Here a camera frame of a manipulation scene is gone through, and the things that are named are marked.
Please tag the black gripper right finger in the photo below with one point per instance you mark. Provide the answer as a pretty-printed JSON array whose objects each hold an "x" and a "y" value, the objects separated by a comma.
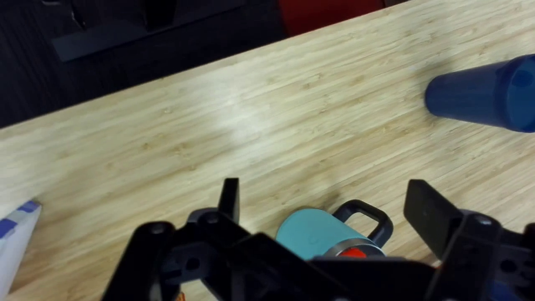
[{"x": 485, "y": 256}]

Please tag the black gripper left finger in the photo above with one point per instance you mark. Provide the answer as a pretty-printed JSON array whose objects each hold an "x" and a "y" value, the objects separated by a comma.
[{"x": 168, "y": 256}]

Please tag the orange toy screwdriver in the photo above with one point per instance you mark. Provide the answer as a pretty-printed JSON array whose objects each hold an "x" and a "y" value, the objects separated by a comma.
[{"x": 352, "y": 252}]

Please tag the blue plastic cup with sticker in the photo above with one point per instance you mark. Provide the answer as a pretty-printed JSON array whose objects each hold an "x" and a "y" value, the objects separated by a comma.
[{"x": 479, "y": 93}]

